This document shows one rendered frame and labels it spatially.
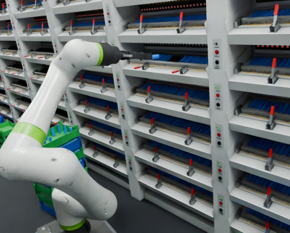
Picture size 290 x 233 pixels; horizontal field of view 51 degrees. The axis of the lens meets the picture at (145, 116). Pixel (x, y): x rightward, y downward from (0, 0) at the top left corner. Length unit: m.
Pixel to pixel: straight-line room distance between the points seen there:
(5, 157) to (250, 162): 0.99
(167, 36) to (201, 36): 0.20
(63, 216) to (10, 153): 0.47
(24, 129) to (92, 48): 0.38
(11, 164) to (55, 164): 0.15
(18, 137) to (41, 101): 0.17
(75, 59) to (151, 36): 0.53
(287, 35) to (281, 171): 0.55
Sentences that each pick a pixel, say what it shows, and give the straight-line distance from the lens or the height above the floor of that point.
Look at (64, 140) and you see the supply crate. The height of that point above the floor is 0.50.
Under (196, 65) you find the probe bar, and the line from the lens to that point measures 1.45.
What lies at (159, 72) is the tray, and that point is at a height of 0.93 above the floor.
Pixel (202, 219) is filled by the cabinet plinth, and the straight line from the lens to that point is 1.89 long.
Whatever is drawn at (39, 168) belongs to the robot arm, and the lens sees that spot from 0.97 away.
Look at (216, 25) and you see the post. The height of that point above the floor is 1.15.
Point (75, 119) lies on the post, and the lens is 2.47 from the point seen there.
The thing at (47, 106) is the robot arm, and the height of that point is 0.96.
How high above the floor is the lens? 1.27
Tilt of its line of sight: 21 degrees down
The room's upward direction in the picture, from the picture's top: 7 degrees counter-clockwise
